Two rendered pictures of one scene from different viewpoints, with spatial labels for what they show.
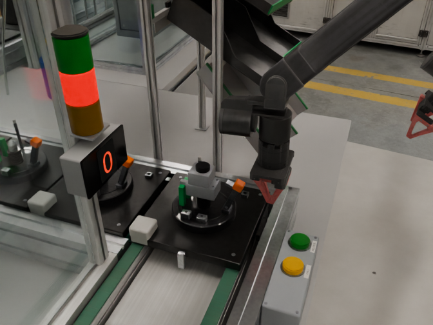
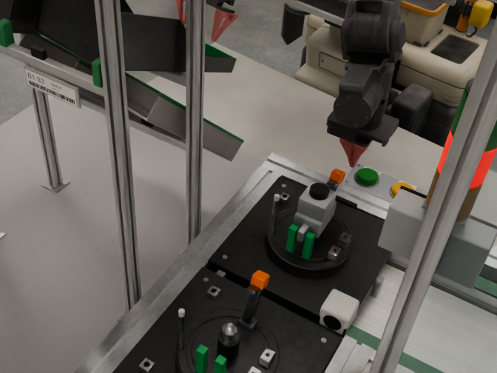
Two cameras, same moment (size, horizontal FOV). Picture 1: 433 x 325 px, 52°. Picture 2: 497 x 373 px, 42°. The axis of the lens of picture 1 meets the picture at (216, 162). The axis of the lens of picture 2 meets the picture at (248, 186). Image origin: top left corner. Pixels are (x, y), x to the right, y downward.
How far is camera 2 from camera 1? 1.09 m
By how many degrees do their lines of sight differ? 63
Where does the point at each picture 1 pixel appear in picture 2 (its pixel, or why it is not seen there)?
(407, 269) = not seen: hidden behind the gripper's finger
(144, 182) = (226, 303)
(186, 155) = (72, 273)
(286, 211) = (311, 175)
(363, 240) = (310, 150)
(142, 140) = not seen: outside the picture
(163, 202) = (280, 283)
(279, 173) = (388, 120)
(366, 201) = (248, 126)
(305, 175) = (183, 157)
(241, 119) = (379, 92)
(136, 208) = (290, 316)
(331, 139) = not seen: hidden behind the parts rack
